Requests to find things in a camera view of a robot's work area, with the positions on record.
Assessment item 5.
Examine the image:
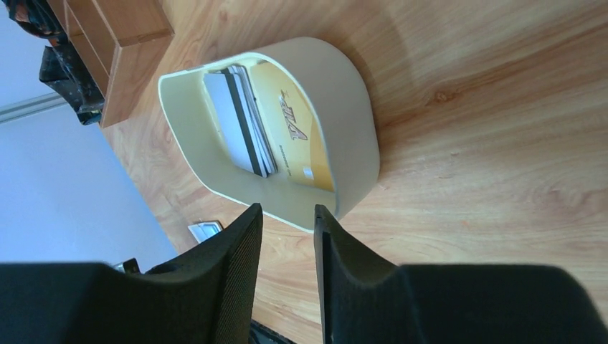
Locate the beige plate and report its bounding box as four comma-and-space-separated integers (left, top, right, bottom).
158, 37, 380, 232

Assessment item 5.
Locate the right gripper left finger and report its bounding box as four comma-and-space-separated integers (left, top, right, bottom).
1, 204, 263, 343

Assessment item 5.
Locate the wooden compartment tray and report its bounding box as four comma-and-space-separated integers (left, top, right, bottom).
49, 0, 174, 128

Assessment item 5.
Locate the yellow VIP card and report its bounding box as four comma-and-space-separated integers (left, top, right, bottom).
249, 62, 334, 192

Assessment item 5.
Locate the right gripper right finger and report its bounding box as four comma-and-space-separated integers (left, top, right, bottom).
314, 205, 607, 343

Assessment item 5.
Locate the right aluminium corner post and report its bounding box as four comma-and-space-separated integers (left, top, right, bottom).
1, 93, 67, 123

